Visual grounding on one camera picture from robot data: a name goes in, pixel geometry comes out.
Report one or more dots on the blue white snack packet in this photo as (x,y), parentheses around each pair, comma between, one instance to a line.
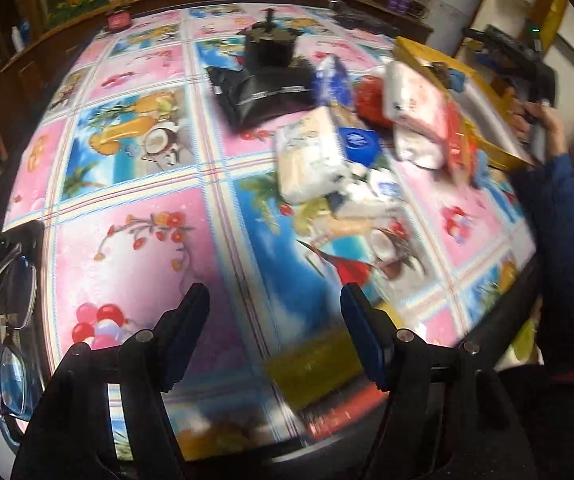
(332,80)

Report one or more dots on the small red box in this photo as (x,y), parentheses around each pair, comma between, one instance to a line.
(118,20)

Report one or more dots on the yellow-edged cardboard box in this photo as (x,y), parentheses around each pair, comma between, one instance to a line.
(492,110)

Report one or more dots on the brown knitted cloth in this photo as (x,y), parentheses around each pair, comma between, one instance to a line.
(439,72)

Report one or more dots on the white patterned tissue pack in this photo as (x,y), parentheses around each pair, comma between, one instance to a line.
(307,155)

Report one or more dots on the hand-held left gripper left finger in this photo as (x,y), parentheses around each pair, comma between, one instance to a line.
(187,340)

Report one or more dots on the black gadget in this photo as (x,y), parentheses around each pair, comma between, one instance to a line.
(362,17)

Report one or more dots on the pink tissue pack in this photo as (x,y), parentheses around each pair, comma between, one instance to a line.
(412,100)

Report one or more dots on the black stand with stick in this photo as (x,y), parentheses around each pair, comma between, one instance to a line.
(267,47)

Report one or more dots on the white bottle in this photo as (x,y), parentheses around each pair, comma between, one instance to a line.
(17,37)

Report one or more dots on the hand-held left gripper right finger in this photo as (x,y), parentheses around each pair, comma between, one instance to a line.
(364,345)

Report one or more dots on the eyeglasses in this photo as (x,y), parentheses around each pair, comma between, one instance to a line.
(17,285)

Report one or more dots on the blue cloth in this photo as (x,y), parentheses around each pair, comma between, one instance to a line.
(456,80)

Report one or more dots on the blue round-label packet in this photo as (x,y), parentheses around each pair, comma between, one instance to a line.
(359,141)

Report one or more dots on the person's right forearm blue sleeve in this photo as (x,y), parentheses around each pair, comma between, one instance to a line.
(562,240)

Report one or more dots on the person's right hand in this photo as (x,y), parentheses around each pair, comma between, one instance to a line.
(559,132)

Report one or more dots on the black foil packet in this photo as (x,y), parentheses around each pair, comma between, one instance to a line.
(262,95)

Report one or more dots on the red plastic bag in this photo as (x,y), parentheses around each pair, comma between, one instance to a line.
(371,100)

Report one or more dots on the white cloth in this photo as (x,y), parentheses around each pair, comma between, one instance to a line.
(419,152)

